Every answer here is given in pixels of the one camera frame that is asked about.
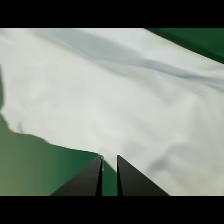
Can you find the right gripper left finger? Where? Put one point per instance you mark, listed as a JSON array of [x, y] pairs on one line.
[[85, 182]]

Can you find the white shirt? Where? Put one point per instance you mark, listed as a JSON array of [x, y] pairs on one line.
[[116, 96]]

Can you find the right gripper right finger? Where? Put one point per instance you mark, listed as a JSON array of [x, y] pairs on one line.
[[135, 182]]

